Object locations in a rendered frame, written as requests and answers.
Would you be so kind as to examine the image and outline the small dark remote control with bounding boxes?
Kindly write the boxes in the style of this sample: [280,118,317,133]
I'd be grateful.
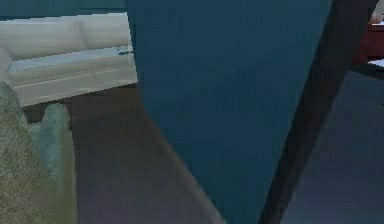
[116,46,134,56]

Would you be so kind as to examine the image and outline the beige sofa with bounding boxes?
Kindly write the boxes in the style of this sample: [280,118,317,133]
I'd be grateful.
[0,12,139,108]

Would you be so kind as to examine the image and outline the green armchair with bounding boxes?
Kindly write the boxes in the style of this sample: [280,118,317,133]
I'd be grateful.
[0,81,78,224]

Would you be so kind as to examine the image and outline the dark red wooden cabinet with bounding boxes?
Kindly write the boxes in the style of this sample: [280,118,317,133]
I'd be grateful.
[351,22,384,66]

